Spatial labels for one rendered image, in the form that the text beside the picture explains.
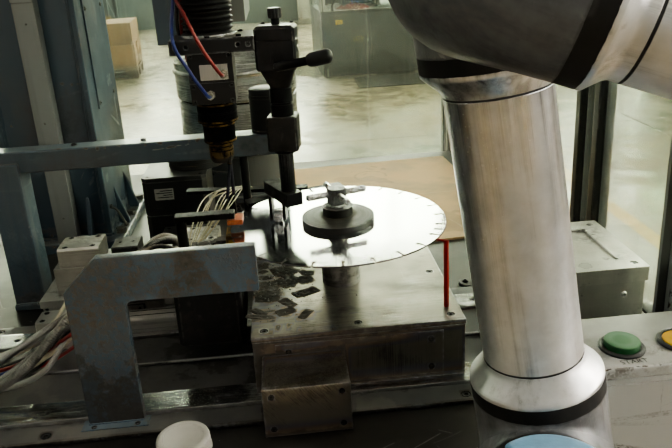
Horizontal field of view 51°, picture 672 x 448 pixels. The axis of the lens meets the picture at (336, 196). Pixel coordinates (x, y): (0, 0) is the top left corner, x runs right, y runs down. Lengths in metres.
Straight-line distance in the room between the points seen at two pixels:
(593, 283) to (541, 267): 0.49
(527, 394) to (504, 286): 0.10
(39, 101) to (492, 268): 1.16
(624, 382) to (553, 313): 0.28
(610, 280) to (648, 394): 0.23
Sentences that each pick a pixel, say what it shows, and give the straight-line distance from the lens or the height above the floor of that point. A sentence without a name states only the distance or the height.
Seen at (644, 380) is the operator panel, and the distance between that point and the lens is 0.87.
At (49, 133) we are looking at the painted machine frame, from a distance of 1.57.
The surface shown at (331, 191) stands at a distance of 1.05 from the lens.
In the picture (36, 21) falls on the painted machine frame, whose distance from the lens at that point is 1.54.
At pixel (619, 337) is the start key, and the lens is 0.88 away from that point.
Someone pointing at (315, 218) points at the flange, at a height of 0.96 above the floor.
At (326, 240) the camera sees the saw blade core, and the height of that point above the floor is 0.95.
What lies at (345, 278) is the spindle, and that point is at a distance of 1.09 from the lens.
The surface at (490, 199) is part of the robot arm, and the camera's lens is 0.55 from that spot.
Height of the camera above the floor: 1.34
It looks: 19 degrees down
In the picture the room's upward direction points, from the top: 3 degrees counter-clockwise
